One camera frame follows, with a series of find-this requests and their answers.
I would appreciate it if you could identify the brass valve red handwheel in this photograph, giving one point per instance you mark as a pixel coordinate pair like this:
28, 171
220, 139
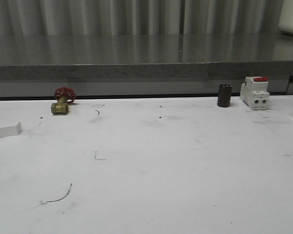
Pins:
64, 97

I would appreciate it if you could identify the white circuit breaker red switch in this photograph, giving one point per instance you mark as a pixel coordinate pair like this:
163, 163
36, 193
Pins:
254, 92

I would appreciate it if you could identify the dark brown pipe coupling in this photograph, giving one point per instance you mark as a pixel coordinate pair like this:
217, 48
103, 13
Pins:
224, 95

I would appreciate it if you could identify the grey stone counter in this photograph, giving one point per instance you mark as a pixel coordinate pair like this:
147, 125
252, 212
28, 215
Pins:
145, 65

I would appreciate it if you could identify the white half pipe clamp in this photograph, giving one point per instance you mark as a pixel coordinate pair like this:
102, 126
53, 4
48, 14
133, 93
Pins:
10, 130

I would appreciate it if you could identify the white container on counter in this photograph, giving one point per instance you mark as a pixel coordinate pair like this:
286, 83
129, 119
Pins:
286, 17

